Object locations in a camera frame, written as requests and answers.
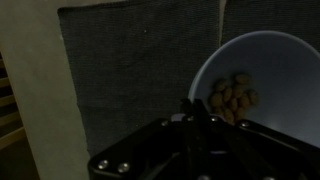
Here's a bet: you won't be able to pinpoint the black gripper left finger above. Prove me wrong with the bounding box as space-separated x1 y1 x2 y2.
181 99 194 121

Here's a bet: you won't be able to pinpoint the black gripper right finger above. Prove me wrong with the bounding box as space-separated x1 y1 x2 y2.
193 99 211 122

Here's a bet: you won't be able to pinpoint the brown nuts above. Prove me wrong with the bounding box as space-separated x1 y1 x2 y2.
208 74 259 125

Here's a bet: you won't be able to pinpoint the blue bowl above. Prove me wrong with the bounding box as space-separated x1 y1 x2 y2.
188 31 320 147

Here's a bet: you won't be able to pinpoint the dark grey placemat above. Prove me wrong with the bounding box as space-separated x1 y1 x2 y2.
222 0 320 50
57 0 219 155

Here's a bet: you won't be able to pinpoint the wooden chair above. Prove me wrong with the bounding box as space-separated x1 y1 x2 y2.
0 53 28 151

